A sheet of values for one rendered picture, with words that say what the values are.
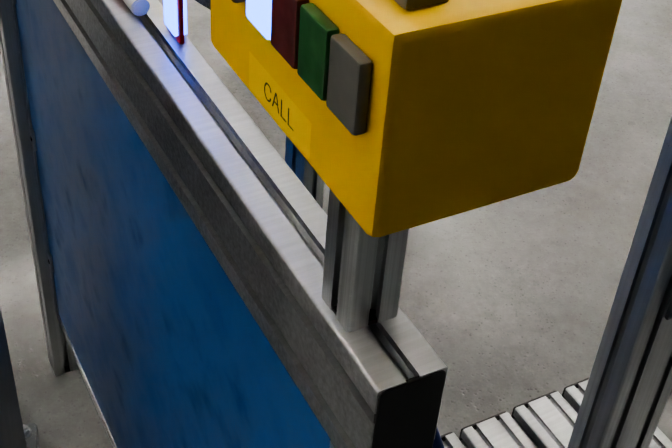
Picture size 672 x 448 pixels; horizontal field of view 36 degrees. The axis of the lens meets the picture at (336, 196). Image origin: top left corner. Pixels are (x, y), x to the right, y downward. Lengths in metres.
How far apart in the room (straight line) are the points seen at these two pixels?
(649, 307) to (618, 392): 0.13
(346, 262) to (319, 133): 0.11
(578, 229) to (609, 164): 0.24
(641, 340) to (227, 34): 0.74
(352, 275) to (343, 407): 0.08
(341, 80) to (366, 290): 0.17
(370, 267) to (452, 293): 1.33
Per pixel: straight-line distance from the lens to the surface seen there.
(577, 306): 1.86
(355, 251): 0.49
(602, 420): 1.22
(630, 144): 2.30
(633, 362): 1.15
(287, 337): 0.60
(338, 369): 0.54
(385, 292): 0.52
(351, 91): 0.36
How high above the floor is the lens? 1.24
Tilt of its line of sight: 38 degrees down
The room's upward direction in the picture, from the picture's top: 5 degrees clockwise
